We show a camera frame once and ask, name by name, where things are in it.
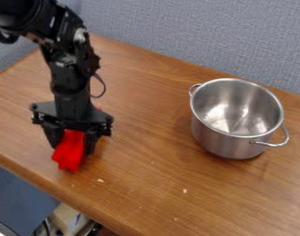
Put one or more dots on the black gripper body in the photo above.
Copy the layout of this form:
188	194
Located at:
73	112

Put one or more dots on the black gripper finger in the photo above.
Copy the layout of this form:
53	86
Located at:
92	137
54	134

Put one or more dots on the red plastic block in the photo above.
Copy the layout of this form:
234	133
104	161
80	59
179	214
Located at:
69	152

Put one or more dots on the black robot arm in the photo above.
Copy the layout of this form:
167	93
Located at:
56	28

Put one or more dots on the stainless steel pot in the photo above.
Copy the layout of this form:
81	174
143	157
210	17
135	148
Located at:
238	118

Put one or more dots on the beige box under table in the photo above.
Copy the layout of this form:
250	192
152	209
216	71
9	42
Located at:
69	220

